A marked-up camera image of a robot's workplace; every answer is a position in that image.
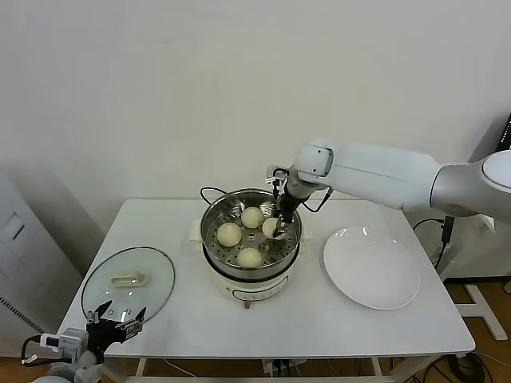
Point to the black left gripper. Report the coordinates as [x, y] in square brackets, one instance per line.
[104, 333]

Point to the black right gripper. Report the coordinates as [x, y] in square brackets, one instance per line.
[288, 208]

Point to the white steamed baozi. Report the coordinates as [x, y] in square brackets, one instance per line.
[229, 234]
[269, 227]
[252, 218]
[250, 257]

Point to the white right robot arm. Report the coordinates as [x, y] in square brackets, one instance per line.
[379, 171]

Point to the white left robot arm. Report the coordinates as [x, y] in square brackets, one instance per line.
[68, 375]

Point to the stainless steel steamer basket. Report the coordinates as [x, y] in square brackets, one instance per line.
[215, 255]

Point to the cream electric cooker base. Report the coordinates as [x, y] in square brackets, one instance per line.
[259, 291]

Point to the white round plate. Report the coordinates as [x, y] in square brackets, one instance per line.
[371, 267]

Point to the grey white cabinet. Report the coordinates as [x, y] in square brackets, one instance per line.
[24, 259]

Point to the white power strip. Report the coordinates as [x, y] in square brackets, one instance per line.
[275, 367]

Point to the black laptop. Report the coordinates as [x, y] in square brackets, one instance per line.
[507, 135]

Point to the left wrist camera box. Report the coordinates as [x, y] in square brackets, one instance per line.
[72, 341]

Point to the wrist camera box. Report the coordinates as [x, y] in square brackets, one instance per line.
[275, 175]
[72, 341]

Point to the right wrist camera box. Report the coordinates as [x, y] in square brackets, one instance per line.
[275, 175]

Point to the white table leg frame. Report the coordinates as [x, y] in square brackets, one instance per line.
[375, 366]

